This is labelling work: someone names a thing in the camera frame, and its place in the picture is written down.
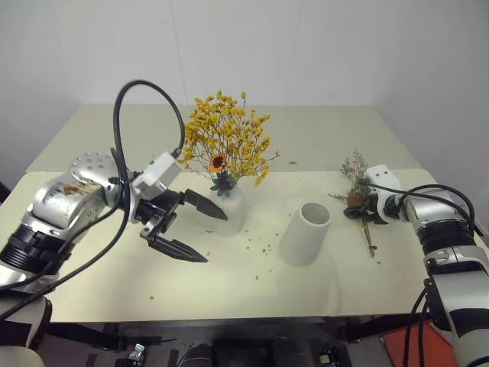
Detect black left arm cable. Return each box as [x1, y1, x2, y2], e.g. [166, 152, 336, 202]
[0, 79, 187, 322]

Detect yellow flower bouquet with sunflower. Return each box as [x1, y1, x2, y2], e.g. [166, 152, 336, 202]
[176, 89, 282, 198]

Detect empty white cylinder vase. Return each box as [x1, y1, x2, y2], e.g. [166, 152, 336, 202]
[278, 202, 332, 268]

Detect black table frame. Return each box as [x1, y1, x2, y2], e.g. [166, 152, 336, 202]
[47, 315, 423, 367]

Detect small dried pink flower bouquet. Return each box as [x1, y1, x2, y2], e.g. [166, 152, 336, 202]
[328, 148, 379, 259]

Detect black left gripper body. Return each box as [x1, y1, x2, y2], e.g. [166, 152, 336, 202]
[133, 187, 188, 241]

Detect black right shoulder cable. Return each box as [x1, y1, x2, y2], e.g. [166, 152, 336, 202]
[402, 280, 435, 367]

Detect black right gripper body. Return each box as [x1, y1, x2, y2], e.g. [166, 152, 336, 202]
[358, 196, 386, 225]

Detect dark rounded shape under table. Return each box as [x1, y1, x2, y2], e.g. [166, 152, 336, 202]
[178, 343, 215, 367]

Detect white vase holding yellow bouquet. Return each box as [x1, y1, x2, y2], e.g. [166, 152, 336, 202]
[207, 186, 247, 237]

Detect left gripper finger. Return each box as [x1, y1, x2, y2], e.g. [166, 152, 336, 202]
[146, 234, 209, 264]
[183, 187, 230, 222]

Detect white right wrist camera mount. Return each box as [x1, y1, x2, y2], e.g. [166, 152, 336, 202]
[361, 164, 403, 226]

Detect small metal clip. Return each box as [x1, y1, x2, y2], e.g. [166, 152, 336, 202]
[128, 343, 147, 362]

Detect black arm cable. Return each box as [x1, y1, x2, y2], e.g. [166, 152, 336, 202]
[358, 181, 484, 238]
[0, 79, 187, 322]

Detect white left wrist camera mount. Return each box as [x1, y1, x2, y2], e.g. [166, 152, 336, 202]
[131, 151, 183, 200]

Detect orange sheet under table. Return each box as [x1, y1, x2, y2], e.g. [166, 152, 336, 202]
[381, 319, 458, 367]

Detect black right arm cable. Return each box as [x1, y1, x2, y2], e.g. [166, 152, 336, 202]
[358, 181, 484, 238]

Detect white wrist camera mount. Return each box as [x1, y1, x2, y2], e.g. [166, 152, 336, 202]
[131, 151, 183, 200]
[361, 164, 403, 226]

